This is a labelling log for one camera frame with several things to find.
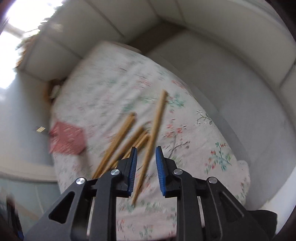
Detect wooden chopstick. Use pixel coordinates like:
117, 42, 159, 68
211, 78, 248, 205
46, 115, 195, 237
132, 89, 168, 206
107, 131, 148, 170
92, 113, 136, 179
100, 125, 145, 176

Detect white lower cabinets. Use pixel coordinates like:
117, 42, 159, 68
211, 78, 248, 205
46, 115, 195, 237
20, 1, 295, 116

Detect black chopstick gold band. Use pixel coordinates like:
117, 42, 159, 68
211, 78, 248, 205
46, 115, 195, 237
36, 126, 49, 135

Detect floral tablecloth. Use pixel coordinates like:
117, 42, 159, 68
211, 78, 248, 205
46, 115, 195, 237
49, 41, 251, 241

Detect pink perforated holder basket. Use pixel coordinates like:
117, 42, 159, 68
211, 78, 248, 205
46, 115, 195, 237
49, 121, 87, 155

